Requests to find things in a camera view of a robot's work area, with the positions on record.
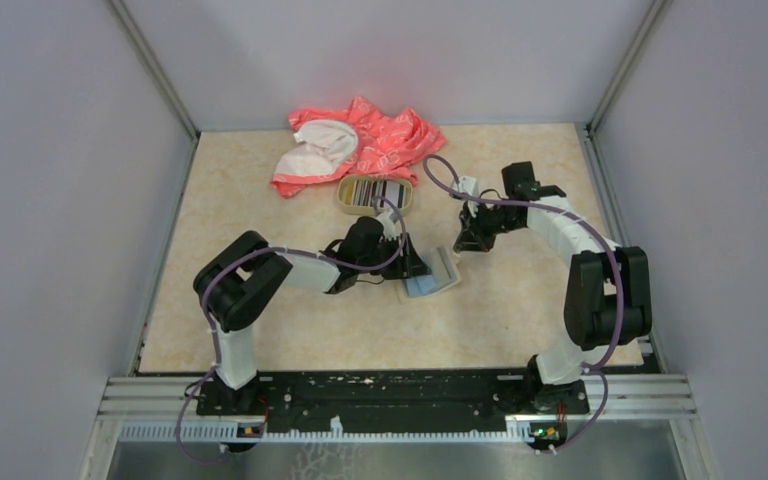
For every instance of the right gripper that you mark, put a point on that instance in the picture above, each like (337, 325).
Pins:
(466, 240)

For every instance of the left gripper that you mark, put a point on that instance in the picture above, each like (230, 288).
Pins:
(409, 264)

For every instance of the cream oval card tray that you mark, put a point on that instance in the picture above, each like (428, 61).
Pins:
(370, 211)

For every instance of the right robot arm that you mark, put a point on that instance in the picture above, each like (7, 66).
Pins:
(608, 295)

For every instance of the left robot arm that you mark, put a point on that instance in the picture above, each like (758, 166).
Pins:
(236, 286)

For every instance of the stack of cards in tray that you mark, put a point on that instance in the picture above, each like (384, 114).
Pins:
(362, 193)

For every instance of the pink patterned cloth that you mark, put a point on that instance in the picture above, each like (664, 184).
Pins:
(358, 139)

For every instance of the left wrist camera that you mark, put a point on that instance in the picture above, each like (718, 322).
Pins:
(390, 223)

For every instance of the aluminium frame rail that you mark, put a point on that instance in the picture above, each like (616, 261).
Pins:
(156, 408)

